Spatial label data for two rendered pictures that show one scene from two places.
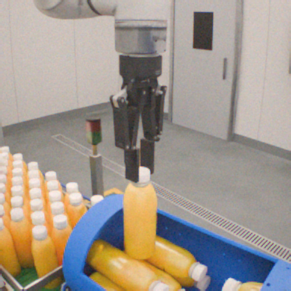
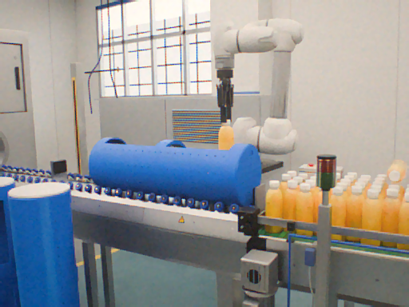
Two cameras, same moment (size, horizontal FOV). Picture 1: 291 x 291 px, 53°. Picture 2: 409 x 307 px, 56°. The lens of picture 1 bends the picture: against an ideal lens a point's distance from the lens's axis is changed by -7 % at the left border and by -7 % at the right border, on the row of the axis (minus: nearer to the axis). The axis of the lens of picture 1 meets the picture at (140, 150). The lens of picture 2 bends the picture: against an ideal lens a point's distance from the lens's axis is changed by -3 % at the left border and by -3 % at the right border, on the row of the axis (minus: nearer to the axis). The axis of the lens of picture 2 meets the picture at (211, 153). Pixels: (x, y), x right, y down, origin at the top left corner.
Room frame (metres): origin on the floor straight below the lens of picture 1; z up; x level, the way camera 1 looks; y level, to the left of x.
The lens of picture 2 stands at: (2.30, -0.39, 1.45)
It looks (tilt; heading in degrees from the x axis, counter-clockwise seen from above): 8 degrees down; 170
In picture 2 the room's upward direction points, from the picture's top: 1 degrees counter-clockwise
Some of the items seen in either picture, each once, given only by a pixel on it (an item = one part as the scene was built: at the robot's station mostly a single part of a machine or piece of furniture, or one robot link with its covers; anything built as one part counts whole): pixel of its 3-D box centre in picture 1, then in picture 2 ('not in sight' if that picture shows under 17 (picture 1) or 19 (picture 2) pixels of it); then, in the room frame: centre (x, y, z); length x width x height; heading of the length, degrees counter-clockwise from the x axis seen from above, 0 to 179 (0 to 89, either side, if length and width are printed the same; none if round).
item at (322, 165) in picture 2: (93, 124); (326, 165); (1.17, 0.19, 1.23); 0.06 x 0.06 x 0.04
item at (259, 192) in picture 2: not in sight; (259, 198); (0.64, 0.12, 0.99); 0.10 x 0.02 x 0.12; 140
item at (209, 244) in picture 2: not in sight; (93, 210); (-0.03, -0.68, 0.79); 2.17 x 0.29 x 0.34; 50
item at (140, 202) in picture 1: (139, 217); (226, 144); (0.55, 0.00, 1.23); 0.07 x 0.07 x 0.19
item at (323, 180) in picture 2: (94, 135); (326, 178); (1.17, 0.19, 1.18); 0.06 x 0.06 x 0.05
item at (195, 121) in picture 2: not in sight; (183, 165); (-1.84, 0.06, 0.72); 2.15 x 0.54 x 1.45; 42
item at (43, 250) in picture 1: (45, 259); not in sight; (0.65, 0.28, 0.99); 0.07 x 0.07 x 0.19
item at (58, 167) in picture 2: not in sight; (59, 172); (-0.22, -0.89, 1.00); 0.10 x 0.04 x 0.15; 140
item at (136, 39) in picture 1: (140, 38); (224, 63); (0.54, 0.00, 1.59); 0.09 x 0.09 x 0.06
